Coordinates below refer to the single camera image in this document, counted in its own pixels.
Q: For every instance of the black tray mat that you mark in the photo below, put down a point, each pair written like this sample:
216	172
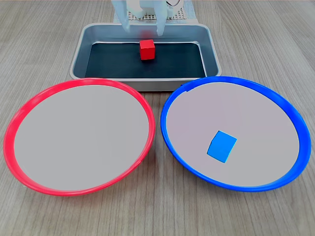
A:
118	61

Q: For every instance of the red-rimmed white plate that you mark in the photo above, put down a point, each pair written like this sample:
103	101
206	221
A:
81	137

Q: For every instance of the pale perforated base plate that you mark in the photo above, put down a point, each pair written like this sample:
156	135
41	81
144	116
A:
183	15

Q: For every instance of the blue-rimmed white plate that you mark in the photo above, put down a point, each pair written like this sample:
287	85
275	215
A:
246	113

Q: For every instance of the small red cube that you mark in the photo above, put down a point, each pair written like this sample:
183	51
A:
147	50

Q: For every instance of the small blue cube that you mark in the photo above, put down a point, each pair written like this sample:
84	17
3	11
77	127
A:
221	147

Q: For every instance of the steel tray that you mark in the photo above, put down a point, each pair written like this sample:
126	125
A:
78	66

